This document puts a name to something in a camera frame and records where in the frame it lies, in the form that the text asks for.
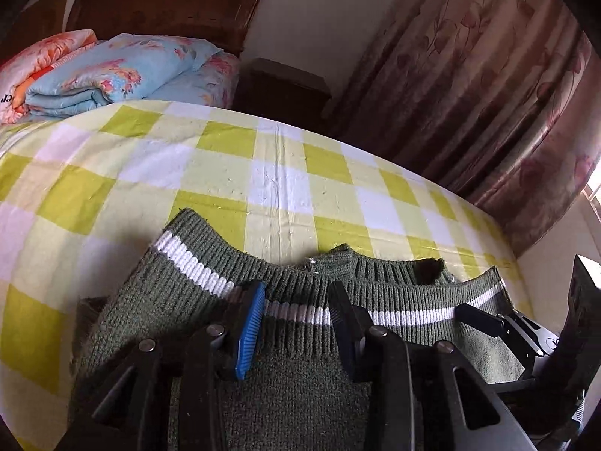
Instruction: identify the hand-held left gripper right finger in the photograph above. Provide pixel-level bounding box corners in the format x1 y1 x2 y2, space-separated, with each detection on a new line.
327 280 537 451

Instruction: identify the blue floral folded quilt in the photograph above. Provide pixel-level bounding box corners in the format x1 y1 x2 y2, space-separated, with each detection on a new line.
24 33 224 118

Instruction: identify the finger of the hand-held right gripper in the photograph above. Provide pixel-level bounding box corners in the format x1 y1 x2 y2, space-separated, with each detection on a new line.
454 303 560 363

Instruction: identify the small wooden headboard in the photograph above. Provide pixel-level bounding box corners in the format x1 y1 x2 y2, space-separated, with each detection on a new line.
0 0 71 65

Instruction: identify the yellow checkered bed sheet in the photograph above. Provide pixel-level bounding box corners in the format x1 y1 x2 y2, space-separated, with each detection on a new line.
0 100 534 448

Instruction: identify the pink floral curtain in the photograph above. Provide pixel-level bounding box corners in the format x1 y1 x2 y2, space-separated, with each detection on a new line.
324 0 600 260

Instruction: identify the large wooden headboard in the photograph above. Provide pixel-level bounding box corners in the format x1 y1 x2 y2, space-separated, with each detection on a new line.
66 0 273 55

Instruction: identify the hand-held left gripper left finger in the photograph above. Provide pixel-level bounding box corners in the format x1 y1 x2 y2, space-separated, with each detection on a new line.
61 281 267 451

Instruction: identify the pink floral folded quilt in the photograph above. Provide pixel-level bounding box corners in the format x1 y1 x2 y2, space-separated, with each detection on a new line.
0 29 100 126

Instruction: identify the green knit sweater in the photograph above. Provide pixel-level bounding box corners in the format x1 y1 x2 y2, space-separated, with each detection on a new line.
70 208 536 451

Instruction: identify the dark wooden nightstand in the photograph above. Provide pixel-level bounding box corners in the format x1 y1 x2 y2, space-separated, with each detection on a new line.
232 58 332 126

